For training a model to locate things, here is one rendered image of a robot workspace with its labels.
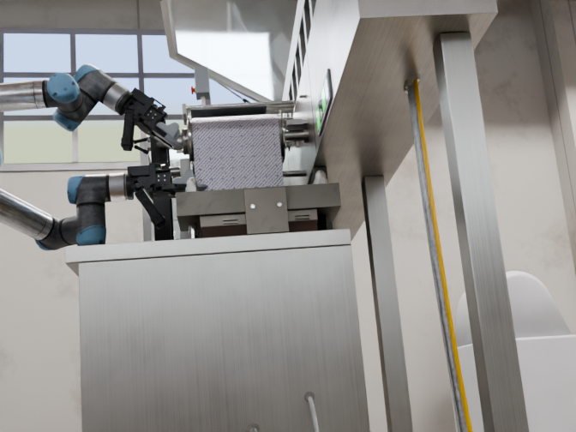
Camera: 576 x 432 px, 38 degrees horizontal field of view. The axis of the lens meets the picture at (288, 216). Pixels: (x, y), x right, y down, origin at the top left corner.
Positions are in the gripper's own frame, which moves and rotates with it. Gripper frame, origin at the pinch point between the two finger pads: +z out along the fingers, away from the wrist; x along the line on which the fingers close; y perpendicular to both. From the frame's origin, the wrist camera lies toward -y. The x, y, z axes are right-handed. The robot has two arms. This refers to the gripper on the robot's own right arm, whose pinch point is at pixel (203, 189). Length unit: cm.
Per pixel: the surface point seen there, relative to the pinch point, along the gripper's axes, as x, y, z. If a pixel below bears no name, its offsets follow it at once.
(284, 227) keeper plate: -22.0, -17.0, 18.9
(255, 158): -0.3, 7.9, 14.4
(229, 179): -0.3, 2.3, 7.1
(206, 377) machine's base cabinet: -26, -51, -2
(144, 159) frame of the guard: 102, 44, -24
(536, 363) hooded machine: 258, -40, 180
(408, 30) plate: -78, 5, 40
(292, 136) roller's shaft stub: 4.7, 15.2, 25.6
